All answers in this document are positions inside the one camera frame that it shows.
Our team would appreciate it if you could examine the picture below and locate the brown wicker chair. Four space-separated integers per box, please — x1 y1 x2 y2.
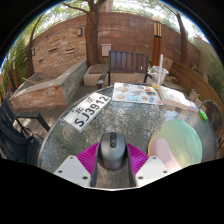
198 99 224 159

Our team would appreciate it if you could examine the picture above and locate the white licence plate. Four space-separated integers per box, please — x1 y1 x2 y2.
62 92 112 134

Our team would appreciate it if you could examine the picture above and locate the thick white book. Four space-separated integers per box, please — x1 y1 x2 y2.
158 85 193 111

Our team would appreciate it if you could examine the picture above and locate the curved wooden bench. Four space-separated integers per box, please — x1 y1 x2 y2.
169 61 224 134

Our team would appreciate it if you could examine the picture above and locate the slim tree trunk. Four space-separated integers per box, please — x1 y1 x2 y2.
174 11 189 66

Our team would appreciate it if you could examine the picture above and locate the grey wall utility box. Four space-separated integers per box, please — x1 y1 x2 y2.
100 43 113 57

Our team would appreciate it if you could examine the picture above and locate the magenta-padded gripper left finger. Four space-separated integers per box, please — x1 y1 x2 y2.
53 142 103 188

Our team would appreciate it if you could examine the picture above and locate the dark grey computer mouse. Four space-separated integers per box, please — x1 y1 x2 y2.
98 131 128 170

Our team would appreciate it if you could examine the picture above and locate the colourful printed sheet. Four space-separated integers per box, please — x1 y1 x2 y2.
111 82 164 106

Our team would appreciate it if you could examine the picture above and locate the large tree trunk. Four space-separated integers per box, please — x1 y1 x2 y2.
61 0 108 67

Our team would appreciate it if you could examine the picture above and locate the stone raised garden bed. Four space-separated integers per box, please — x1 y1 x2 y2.
9 59 88 109

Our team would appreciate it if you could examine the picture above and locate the thin white and blue booklet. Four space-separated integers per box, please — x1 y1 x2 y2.
188 101 201 113

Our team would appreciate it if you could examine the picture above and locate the wooden garden lamp post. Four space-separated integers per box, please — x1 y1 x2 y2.
150 15 163 68

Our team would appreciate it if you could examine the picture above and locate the clear plastic cup with straw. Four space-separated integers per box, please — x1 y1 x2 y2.
152 53 170 86

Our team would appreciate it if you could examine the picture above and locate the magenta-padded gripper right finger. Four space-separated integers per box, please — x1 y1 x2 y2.
124 143 172 188

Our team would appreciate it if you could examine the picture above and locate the black metal garden chair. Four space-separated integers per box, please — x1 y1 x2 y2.
0 96 51 167

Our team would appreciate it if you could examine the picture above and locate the small green object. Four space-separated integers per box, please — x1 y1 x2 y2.
198 108 210 122

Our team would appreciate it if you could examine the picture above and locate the dark wooden slatted chair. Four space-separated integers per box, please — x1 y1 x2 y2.
95 50 153 90

